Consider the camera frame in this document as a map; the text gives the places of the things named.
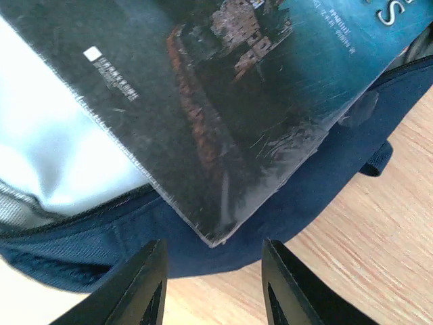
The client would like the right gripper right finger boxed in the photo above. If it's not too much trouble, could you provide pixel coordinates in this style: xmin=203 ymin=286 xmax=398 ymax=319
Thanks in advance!
xmin=262 ymin=239 xmax=376 ymax=325

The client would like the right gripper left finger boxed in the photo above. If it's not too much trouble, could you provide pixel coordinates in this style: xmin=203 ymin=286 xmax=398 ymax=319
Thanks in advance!
xmin=52 ymin=240 xmax=168 ymax=325

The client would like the navy blue student backpack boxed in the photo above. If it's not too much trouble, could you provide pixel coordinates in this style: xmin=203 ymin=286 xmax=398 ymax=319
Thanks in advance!
xmin=1 ymin=27 xmax=432 ymax=293

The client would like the dark blue hardcover book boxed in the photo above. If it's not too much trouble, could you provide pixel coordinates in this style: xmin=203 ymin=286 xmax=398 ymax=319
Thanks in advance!
xmin=1 ymin=1 xmax=432 ymax=247

